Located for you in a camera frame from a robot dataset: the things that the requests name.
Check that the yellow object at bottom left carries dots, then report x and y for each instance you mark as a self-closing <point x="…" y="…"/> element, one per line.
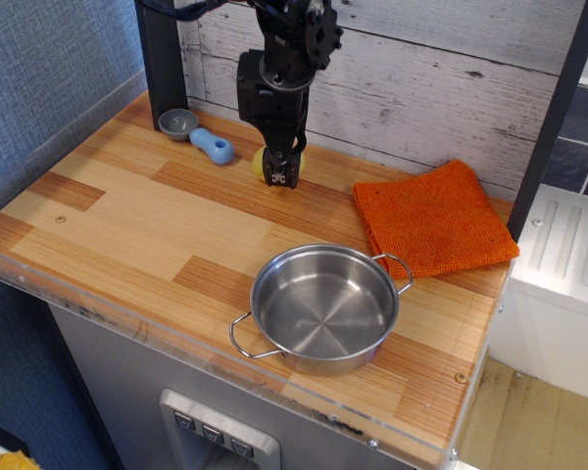
<point x="17" y="461"/>

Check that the dark grey left post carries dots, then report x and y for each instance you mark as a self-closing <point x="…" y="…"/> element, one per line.
<point x="162" y="61"/>

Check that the clear acrylic table edge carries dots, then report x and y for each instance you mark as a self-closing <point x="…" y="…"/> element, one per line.
<point x="126" y="360"/>

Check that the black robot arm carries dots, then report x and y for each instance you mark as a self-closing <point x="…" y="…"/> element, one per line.
<point x="273" y="84"/>

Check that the white ribbed sink drainboard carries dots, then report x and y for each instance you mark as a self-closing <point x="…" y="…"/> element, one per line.
<point x="554" y="244"/>

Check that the stainless steel pot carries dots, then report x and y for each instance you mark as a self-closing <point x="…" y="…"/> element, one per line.
<point x="326" y="309"/>

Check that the dark grey right post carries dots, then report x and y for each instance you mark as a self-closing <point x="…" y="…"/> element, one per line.
<point x="573" y="66"/>

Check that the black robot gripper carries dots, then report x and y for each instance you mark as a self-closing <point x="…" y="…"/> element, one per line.
<point x="278" y="113"/>

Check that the orange knitted cloth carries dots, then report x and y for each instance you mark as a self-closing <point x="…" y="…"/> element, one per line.
<point x="437" y="223"/>

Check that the grey dispenser panel with buttons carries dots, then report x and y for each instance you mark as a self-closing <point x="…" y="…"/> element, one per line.
<point x="204" y="438"/>

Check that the dark grey post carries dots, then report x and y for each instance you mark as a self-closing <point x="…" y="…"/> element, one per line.
<point x="162" y="61"/>
<point x="573" y="66"/>

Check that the yellow toy potato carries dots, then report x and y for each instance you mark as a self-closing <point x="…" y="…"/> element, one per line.
<point x="257" y="164"/>

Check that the grey and blue toy scoop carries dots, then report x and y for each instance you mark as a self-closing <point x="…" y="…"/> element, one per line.
<point x="183" y="125"/>

